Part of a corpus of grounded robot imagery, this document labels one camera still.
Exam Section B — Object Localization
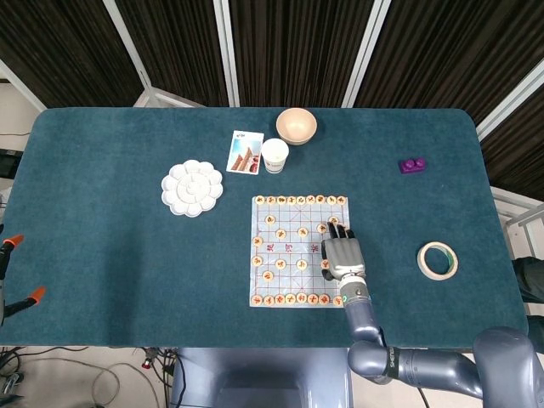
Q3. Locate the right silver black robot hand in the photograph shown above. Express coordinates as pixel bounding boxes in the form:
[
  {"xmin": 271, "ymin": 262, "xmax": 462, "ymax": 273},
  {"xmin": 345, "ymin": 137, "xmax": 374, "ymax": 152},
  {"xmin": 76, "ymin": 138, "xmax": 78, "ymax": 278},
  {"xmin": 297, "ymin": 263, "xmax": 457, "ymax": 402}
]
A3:
[{"xmin": 320, "ymin": 220, "xmax": 367, "ymax": 282}]

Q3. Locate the black clamp orange tip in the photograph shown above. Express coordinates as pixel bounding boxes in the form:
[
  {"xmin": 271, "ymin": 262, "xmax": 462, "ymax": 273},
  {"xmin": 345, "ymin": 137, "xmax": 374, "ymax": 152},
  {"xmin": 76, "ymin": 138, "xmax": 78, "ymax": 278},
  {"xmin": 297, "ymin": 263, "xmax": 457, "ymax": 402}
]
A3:
[
  {"xmin": 0, "ymin": 286, "xmax": 47, "ymax": 326},
  {"xmin": 0, "ymin": 233, "xmax": 25, "ymax": 280}
]

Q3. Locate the beige masking tape roll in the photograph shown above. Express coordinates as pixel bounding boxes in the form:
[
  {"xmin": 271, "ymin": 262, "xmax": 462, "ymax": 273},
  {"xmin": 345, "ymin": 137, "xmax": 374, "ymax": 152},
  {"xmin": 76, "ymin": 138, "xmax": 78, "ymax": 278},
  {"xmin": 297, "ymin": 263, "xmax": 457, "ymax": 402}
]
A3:
[{"xmin": 416, "ymin": 241, "xmax": 460, "ymax": 281}]

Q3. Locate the dark slatted partition panel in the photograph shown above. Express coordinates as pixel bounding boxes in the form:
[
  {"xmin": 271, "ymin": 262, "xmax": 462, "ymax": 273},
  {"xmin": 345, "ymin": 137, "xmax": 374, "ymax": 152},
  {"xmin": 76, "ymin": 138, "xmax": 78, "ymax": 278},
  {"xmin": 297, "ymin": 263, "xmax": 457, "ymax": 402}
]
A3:
[
  {"xmin": 116, "ymin": 0, "xmax": 230, "ymax": 107},
  {"xmin": 479, "ymin": 82, "xmax": 544, "ymax": 201},
  {"xmin": 229, "ymin": 0, "xmax": 376, "ymax": 108},
  {"xmin": 0, "ymin": 0, "xmax": 144, "ymax": 108},
  {"xmin": 354, "ymin": 0, "xmax": 544, "ymax": 124}
]

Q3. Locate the white metal frame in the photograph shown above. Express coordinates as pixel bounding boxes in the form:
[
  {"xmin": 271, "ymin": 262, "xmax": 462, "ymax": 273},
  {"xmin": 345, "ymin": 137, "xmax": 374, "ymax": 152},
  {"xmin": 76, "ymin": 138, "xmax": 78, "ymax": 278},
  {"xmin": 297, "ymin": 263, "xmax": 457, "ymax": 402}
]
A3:
[{"xmin": 490, "ymin": 186, "xmax": 544, "ymax": 256}]

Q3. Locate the purple toy building block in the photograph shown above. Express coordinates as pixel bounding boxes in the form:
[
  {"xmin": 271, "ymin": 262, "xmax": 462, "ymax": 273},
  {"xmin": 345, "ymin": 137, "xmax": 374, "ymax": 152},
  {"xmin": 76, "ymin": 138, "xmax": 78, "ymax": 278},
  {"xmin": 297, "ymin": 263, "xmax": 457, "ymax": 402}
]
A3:
[{"xmin": 398, "ymin": 156, "xmax": 428, "ymax": 175}]

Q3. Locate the photo postcard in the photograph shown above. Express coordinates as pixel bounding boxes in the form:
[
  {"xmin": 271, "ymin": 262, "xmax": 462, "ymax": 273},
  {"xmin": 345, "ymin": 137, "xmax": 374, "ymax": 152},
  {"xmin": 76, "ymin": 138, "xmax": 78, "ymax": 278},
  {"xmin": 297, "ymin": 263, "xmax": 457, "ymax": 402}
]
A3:
[{"xmin": 225, "ymin": 129, "xmax": 265, "ymax": 175}]

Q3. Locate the blue-grey robot torso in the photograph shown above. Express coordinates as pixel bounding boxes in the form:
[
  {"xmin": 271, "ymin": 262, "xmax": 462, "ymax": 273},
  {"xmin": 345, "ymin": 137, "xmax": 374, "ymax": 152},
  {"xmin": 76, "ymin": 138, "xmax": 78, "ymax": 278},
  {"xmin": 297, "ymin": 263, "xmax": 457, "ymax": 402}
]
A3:
[{"xmin": 169, "ymin": 347, "xmax": 354, "ymax": 408}]

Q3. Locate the white partition base foot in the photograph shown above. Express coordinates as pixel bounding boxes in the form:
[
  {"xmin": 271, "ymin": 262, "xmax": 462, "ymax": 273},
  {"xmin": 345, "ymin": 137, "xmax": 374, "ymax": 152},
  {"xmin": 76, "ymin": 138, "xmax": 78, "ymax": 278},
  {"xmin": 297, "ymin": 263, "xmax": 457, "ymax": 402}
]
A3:
[{"xmin": 133, "ymin": 82, "xmax": 206, "ymax": 109}]

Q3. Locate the dark green object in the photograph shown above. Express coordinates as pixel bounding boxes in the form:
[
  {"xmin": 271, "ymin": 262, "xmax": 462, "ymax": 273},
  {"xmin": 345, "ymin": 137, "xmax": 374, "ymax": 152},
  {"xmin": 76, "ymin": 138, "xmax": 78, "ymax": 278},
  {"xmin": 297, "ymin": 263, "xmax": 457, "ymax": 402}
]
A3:
[{"xmin": 512, "ymin": 257, "xmax": 544, "ymax": 305}]

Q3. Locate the Chinese chess board sheet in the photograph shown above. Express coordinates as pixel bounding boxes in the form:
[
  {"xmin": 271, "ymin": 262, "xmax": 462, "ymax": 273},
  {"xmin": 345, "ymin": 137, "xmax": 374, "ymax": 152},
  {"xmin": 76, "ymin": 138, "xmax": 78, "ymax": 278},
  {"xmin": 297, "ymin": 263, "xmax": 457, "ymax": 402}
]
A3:
[{"xmin": 248, "ymin": 195, "xmax": 353, "ymax": 309}]

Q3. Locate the grey floor cable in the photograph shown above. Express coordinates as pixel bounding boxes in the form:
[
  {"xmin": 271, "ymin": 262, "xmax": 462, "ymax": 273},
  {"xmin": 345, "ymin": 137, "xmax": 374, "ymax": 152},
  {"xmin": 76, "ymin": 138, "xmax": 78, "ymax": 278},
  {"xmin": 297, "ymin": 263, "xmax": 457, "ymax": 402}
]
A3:
[{"xmin": 0, "ymin": 360, "xmax": 124, "ymax": 408}]

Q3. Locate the white partition frame post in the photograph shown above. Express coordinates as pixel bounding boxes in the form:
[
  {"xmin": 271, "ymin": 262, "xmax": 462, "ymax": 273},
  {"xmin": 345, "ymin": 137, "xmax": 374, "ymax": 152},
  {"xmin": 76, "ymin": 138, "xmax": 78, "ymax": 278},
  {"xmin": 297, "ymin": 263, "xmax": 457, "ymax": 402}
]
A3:
[
  {"xmin": 212, "ymin": 0, "xmax": 241, "ymax": 108},
  {"xmin": 102, "ymin": 0, "xmax": 159, "ymax": 95},
  {"xmin": 0, "ymin": 58, "xmax": 48, "ymax": 112},
  {"xmin": 474, "ymin": 54, "xmax": 544, "ymax": 141},
  {"xmin": 341, "ymin": 0, "xmax": 393, "ymax": 108}
]

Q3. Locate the beige bowl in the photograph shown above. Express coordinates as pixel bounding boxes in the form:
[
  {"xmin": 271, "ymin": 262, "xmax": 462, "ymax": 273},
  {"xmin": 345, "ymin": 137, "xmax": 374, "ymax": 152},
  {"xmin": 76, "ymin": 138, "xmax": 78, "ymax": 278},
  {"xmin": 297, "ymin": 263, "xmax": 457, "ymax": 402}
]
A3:
[{"xmin": 275, "ymin": 107, "xmax": 318, "ymax": 147}]

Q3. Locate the black box device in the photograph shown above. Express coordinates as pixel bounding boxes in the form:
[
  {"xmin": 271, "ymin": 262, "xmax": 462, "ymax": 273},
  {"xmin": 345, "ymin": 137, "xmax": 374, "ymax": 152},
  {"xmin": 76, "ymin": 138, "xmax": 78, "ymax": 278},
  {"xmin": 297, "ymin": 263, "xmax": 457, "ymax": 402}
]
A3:
[{"xmin": 0, "ymin": 148, "xmax": 20, "ymax": 179}]

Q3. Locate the black floor cable bundle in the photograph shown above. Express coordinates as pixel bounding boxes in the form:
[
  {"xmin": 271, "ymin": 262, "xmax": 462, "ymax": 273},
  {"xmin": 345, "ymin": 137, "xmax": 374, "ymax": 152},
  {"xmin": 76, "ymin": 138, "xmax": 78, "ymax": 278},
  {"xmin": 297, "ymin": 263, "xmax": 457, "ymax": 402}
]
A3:
[{"xmin": 150, "ymin": 347, "xmax": 179, "ymax": 408}]

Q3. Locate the white flower paint palette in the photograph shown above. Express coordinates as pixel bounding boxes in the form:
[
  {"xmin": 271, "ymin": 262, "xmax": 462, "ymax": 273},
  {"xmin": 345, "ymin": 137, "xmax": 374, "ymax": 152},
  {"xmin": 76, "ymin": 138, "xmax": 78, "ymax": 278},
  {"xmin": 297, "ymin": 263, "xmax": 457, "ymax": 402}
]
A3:
[{"xmin": 161, "ymin": 160, "xmax": 224, "ymax": 218}]

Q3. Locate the white paper cup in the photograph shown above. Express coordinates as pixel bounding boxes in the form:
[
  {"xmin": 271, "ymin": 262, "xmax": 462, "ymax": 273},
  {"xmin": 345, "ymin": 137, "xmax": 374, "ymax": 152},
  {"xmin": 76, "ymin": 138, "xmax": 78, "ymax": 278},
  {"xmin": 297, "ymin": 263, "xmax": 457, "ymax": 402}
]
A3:
[{"xmin": 260, "ymin": 138, "xmax": 291, "ymax": 174}]

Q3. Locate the teal velvet tablecloth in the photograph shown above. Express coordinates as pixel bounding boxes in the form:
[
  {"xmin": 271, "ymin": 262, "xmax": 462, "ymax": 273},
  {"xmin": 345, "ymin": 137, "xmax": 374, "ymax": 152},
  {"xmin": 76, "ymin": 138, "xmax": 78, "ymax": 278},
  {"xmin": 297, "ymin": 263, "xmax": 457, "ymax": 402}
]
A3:
[{"xmin": 0, "ymin": 106, "xmax": 530, "ymax": 350}]

